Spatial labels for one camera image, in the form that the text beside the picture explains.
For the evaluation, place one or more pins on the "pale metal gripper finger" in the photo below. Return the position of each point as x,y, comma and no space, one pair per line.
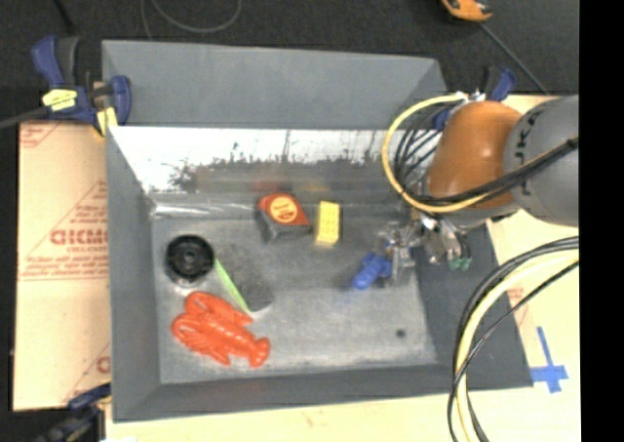
402,268
397,238

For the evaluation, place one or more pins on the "blue plastic toy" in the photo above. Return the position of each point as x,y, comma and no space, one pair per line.
369,271

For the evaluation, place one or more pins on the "yellow toy brick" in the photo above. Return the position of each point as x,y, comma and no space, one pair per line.
327,224

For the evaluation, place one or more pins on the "grey metal bin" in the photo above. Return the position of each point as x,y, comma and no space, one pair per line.
312,328

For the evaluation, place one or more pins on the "orange tape measure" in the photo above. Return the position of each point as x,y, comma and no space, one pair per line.
283,215

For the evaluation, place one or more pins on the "green flat stick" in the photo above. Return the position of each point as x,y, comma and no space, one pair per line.
233,286

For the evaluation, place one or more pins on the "orange-red toy lobster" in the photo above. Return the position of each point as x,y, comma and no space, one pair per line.
214,330

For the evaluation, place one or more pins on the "black round disc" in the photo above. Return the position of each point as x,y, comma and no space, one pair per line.
189,258

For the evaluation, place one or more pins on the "brown cardboard board red print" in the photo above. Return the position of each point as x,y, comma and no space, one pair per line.
58,313

